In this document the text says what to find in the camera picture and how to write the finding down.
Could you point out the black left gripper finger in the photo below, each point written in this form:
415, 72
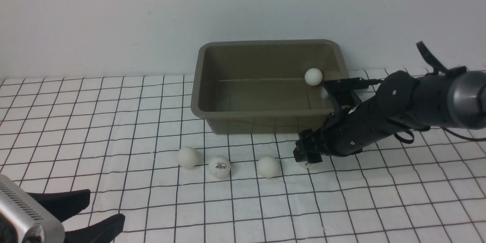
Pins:
64, 205
102, 232

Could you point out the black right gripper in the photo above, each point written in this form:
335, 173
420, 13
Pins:
342, 135

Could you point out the plain white ping-pong ball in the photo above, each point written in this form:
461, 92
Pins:
268, 167

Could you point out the white ping-pong ball red logo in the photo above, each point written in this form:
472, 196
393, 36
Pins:
219, 167

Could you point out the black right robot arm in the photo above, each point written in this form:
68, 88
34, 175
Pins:
402, 103

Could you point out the olive green plastic bin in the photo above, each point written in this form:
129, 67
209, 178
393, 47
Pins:
258, 87

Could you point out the white black grid tablecloth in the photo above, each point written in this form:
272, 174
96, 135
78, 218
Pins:
119, 137

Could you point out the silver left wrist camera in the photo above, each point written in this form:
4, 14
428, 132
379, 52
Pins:
24, 220

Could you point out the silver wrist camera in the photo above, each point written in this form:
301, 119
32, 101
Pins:
24, 220
344, 93

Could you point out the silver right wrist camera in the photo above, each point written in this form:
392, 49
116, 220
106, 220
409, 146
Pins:
344, 93

